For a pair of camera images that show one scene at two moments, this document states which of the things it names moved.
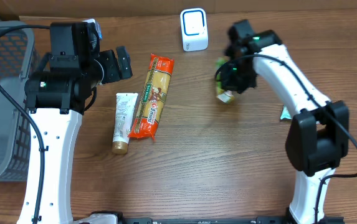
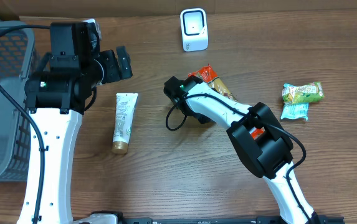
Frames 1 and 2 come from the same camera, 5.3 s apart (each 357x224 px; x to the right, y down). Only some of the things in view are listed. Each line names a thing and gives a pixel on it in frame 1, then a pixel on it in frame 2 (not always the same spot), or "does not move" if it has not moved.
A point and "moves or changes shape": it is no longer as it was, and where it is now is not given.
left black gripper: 114,73 does not move
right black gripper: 232,83 -> 207,120
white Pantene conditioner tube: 125,107 does not move
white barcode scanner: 194,29 does not move
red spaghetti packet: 154,93 -> 207,74
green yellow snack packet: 225,96 moves or changes shape
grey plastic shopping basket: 4,126 does not move
